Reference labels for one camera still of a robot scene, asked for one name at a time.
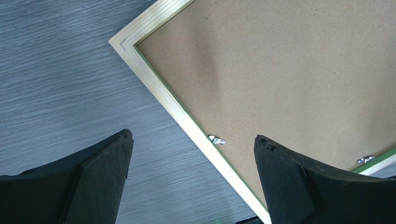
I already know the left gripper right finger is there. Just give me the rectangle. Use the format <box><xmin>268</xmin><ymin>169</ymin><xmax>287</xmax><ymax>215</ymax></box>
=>
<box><xmin>254</xmin><ymin>135</ymin><xmax>396</xmax><ymax>224</ymax></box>

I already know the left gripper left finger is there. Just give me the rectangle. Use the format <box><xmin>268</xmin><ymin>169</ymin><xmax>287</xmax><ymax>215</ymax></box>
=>
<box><xmin>0</xmin><ymin>129</ymin><xmax>134</xmax><ymax>224</ymax></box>

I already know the brown backing board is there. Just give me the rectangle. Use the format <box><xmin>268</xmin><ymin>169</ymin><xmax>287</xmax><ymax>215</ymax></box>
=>
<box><xmin>137</xmin><ymin>0</ymin><xmax>396</xmax><ymax>201</ymax></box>

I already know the wooden picture frame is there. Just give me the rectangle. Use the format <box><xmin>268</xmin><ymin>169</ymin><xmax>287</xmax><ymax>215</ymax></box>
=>
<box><xmin>109</xmin><ymin>0</ymin><xmax>396</xmax><ymax>224</ymax></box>

